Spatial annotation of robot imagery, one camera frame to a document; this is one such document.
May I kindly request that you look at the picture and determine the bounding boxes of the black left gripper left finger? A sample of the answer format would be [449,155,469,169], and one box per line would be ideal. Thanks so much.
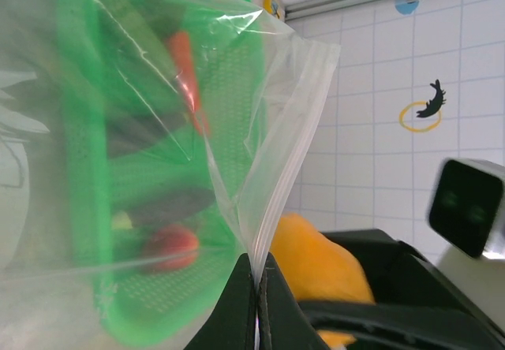
[184,251,260,350]

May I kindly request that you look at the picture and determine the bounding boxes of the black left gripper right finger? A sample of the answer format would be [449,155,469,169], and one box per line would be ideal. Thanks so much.
[259,251,329,350]

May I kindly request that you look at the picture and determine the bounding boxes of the yellow toy food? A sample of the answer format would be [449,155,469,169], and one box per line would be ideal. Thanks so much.
[270,211,376,349]

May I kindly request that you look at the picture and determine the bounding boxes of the red toy food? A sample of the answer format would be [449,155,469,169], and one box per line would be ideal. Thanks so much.
[141,223,200,274]

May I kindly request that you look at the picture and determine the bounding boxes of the dark purple toy eggplant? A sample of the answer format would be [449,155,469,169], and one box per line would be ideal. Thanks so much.
[112,186,216,231]

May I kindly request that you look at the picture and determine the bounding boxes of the clear zip-top bag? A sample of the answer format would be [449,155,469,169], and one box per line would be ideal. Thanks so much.
[0,0,342,350]

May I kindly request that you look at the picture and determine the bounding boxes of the orange toy carrot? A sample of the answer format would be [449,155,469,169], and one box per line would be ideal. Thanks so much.
[141,0,212,136]

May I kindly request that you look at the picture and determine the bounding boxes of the green toy vegetable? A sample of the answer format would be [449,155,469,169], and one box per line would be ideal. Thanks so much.
[96,0,174,106]

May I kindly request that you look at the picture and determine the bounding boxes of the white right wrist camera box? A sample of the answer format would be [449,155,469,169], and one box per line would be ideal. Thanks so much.
[428,158,505,322]

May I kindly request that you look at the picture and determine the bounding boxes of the yellow ring wall sticker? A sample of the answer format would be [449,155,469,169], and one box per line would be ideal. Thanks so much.
[398,99,442,133]

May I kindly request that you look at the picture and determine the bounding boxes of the black shrimp wall sticker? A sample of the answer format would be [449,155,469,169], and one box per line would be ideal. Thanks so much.
[415,78,447,120]

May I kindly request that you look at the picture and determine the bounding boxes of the blue wall sticker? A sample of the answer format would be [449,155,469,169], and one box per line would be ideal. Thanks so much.
[395,0,420,15]

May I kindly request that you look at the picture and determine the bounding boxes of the small yellow wall sticker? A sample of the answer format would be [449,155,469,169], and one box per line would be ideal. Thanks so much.
[263,0,282,20]

